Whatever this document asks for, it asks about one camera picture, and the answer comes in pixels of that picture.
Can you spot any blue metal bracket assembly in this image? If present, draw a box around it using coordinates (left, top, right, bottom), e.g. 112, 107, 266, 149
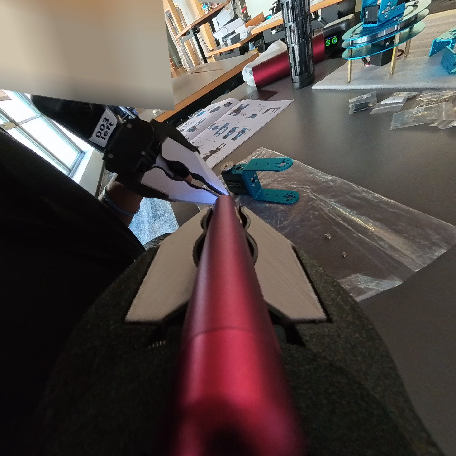
429, 30, 456, 74

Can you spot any blue disc robot base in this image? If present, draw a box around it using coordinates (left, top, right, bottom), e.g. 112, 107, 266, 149
341, 0, 430, 85

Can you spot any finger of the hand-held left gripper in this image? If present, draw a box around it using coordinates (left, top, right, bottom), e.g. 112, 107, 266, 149
160, 137, 231, 196
141, 162, 219, 206

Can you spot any person's left hand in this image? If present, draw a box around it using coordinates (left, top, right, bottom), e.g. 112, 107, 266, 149
107, 175, 144, 211

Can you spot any pile of small hardware bags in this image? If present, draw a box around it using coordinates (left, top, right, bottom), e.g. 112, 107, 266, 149
348, 90, 456, 131

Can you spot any white foam sheet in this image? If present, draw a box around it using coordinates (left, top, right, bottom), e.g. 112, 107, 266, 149
312, 14, 456, 90

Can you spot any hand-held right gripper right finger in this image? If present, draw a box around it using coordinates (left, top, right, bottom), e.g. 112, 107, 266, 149
237, 206, 328, 323

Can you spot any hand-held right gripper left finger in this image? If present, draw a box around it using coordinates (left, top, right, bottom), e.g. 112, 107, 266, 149
124, 207, 211, 325

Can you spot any grey table with wooden edge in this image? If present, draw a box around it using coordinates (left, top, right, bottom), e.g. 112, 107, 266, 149
157, 50, 261, 122

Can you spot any white plastic bag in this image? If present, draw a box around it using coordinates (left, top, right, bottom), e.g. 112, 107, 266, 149
242, 39, 286, 86

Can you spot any blue metal U bracket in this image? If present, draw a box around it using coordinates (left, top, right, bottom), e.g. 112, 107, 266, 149
242, 157, 300, 206

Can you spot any white instruction manual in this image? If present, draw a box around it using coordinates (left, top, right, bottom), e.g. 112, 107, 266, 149
176, 98, 295, 169

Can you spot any person's left forearm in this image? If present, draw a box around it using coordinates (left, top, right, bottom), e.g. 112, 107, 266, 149
101, 199, 140, 227

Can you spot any window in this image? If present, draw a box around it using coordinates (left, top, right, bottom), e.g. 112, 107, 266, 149
0, 91, 86, 179

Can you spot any black patterned tumbler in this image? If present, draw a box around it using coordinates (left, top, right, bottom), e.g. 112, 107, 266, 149
280, 0, 315, 90

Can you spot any large clear plastic bag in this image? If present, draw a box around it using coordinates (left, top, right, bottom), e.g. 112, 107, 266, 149
228, 147, 456, 302

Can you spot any red electric screwdriver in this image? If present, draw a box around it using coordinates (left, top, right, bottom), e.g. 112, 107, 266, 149
171, 196, 308, 456

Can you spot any black device with green display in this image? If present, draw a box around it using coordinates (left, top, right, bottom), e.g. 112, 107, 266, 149
322, 18, 357, 60

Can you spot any wooden workbench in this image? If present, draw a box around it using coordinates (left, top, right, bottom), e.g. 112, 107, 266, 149
251, 0, 357, 36
185, 0, 233, 65

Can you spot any blue wristband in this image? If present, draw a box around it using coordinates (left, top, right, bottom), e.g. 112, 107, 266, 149
103, 187, 140, 216

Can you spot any red cylindrical case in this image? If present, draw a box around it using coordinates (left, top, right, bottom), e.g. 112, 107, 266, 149
251, 34, 327, 88

